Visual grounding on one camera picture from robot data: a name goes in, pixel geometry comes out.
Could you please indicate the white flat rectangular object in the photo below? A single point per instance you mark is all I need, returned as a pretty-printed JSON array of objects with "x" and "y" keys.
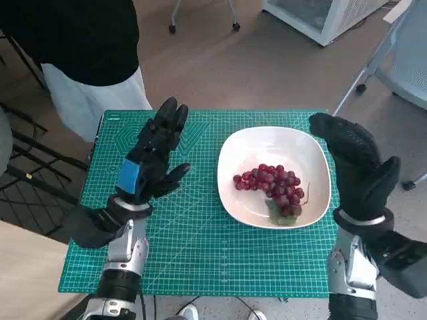
[{"x": 396, "y": 13}]

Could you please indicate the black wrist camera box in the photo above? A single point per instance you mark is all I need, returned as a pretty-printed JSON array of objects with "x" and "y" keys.
[
  {"x": 403, "y": 263},
  {"x": 88, "y": 230}
]

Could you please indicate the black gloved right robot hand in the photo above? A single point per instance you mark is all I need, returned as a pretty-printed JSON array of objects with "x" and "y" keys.
[{"x": 357, "y": 156}]

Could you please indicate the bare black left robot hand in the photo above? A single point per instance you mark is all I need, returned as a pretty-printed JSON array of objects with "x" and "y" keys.
[{"x": 153, "y": 160}]

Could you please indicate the green cutting mat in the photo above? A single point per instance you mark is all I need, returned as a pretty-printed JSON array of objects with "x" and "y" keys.
[{"x": 200, "y": 250}]

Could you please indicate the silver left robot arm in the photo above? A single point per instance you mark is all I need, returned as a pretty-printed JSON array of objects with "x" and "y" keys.
[{"x": 120, "y": 266}]

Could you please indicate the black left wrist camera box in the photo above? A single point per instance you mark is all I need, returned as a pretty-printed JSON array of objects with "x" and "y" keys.
[{"x": 88, "y": 230}]

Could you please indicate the white square plate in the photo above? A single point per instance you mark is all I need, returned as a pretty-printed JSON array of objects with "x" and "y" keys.
[{"x": 267, "y": 146}]

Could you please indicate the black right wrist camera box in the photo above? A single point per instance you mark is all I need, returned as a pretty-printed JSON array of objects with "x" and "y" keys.
[{"x": 403, "y": 263}]

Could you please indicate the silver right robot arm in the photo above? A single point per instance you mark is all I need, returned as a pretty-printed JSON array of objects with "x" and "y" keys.
[{"x": 350, "y": 270}]

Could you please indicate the white shoe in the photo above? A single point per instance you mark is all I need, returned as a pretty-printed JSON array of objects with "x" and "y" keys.
[
  {"x": 188, "y": 313},
  {"x": 257, "y": 316}
]

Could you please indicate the office chair base with casters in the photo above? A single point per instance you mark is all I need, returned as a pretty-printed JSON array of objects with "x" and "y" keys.
[{"x": 236, "y": 26}]

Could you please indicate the white mesh cabinet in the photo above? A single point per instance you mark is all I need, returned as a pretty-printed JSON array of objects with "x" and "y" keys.
[{"x": 333, "y": 20}]

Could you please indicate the person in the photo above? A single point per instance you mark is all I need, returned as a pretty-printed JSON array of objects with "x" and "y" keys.
[{"x": 66, "y": 33}]

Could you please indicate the red toy grape bunch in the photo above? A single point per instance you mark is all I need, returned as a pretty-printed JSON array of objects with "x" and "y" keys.
[{"x": 277, "y": 186}]

